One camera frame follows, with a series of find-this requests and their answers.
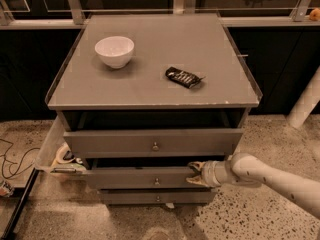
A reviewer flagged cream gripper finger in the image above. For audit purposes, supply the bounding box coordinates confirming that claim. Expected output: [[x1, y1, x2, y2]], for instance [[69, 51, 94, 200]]
[[188, 161, 205, 174], [186, 175, 208, 187]]

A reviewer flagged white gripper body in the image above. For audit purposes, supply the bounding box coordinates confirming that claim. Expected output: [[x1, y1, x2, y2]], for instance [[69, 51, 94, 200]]
[[201, 161, 227, 187]]

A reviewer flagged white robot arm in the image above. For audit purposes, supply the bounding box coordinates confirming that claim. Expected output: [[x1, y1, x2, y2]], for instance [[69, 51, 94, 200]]
[[186, 153, 320, 218]]

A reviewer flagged grey top drawer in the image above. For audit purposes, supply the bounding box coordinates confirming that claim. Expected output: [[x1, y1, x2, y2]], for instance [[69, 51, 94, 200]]
[[64, 109, 243, 158]]

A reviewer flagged grey drawer cabinet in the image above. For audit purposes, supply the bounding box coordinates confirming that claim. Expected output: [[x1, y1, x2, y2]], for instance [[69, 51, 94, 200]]
[[44, 12, 263, 206]]

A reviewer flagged black snack wrapper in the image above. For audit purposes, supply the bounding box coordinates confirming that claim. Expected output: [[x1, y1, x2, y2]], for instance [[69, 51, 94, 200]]
[[165, 67, 203, 89]]

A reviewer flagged white pillar leg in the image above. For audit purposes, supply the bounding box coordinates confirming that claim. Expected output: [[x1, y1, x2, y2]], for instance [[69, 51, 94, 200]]
[[287, 66, 320, 128]]

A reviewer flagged white ceramic bowl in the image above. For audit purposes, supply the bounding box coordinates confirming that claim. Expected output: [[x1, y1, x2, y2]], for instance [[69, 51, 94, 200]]
[[95, 36, 135, 69]]

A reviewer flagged clear plastic storage bin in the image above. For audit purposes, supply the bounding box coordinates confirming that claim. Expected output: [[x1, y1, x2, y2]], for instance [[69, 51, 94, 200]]
[[35, 118, 87, 182]]

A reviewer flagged orange fruit on ledge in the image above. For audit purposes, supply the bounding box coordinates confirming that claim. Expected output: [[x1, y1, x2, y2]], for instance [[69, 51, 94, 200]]
[[309, 8, 320, 21]]

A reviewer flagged black cable on floor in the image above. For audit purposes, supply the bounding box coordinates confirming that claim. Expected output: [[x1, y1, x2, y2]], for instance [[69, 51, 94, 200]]
[[0, 137, 42, 181]]

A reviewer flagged metal window railing frame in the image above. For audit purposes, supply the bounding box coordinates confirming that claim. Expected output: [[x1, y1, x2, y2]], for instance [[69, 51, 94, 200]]
[[0, 0, 320, 29]]

